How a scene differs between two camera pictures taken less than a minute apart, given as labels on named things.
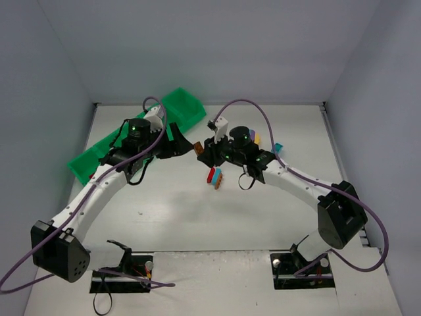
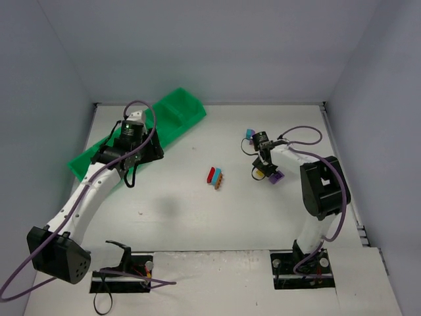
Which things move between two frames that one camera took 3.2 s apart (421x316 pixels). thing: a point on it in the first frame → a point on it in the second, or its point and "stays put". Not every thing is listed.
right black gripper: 212,150 → 263,165
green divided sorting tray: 178,107 stays put
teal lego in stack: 217,174 stays put
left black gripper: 169,143 → 152,149
